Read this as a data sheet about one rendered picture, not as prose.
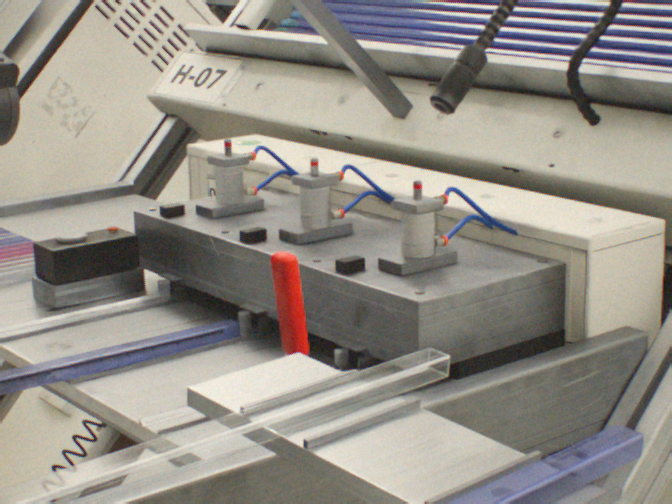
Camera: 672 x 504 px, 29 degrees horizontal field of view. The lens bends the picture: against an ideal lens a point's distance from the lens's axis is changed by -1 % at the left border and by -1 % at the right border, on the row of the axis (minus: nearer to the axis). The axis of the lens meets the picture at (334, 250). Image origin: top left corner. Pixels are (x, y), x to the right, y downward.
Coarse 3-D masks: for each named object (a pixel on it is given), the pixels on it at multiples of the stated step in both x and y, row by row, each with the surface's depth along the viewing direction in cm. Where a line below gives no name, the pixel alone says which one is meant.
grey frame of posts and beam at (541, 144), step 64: (256, 64) 135; (192, 128) 146; (256, 128) 133; (320, 128) 122; (384, 128) 116; (448, 128) 111; (512, 128) 106; (576, 128) 101; (640, 128) 97; (576, 192) 101; (640, 192) 94; (640, 384) 88
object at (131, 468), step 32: (416, 352) 63; (320, 384) 59; (352, 384) 59; (384, 384) 60; (416, 384) 62; (224, 416) 56; (256, 416) 56; (288, 416) 56; (320, 416) 58; (128, 448) 52; (160, 448) 52; (192, 448) 53; (224, 448) 54; (32, 480) 49; (64, 480) 49; (96, 480) 50; (128, 480) 51
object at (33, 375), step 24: (168, 336) 90; (192, 336) 90; (216, 336) 92; (240, 336) 93; (72, 360) 85; (96, 360) 86; (120, 360) 87; (144, 360) 88; (0, 384) 82; (24, 384) 83
